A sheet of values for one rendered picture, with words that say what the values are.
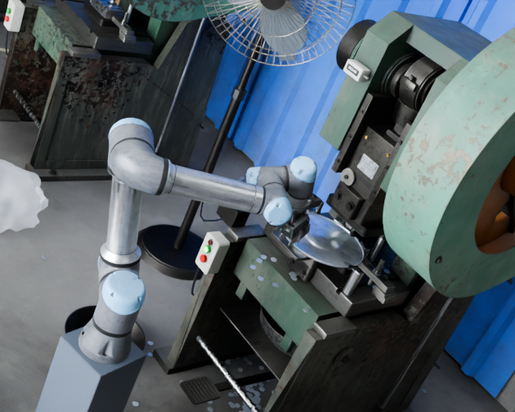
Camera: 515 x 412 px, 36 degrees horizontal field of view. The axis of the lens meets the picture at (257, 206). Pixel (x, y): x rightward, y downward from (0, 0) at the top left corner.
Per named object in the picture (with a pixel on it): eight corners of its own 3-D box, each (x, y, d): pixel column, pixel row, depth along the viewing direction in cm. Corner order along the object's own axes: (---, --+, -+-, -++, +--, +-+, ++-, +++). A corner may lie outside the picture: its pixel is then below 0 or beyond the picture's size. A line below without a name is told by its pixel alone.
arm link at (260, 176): (253, 182, 214) (293, 180, 216) (246, 161, 223) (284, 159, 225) (251, 207, 218) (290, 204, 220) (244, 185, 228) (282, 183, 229)
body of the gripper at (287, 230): (272, 228, 240) (276, 202, 231) (290, 212, 245) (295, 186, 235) (291, 243, 237) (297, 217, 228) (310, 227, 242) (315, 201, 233)
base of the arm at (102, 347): (101, 371, 220) (111, 345, 215) (67, 337, 226) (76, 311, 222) (140, 353, 232) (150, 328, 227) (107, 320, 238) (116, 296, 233)
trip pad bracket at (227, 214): (219, 256, 277) (239, 210, 268) (204, 239, 282) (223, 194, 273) (232, 253, 281) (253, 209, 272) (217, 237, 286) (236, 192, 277)
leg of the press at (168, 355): (167, 376, 294) (254, 174, 252) (151, 355, 301) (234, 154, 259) (334, 334, 356) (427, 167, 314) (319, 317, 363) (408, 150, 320)
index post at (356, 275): (347, 296, 250) (360, 272, 246) (341, 289, 252) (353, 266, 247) (353, 294, 252) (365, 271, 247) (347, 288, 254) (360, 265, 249)
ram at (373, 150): (351, 226, 249) (392, 146, 235) (321, 199, 258) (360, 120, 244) (385, 222, 261) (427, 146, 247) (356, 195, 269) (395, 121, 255)
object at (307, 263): (281, 291, 249) (297, 257, 243) (256, 262, 257) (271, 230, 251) (335, 281, 266) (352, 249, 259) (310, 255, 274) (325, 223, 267)
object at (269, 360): (289, 395, 263) (290, 393, 263) (219, 308, 288) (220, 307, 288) (371, 369, 292) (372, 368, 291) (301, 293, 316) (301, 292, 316)
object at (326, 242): (263, 216, 257) (265, 213, 257) (325, 210, 277) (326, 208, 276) (318, 272, 241) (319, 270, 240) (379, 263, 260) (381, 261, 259)
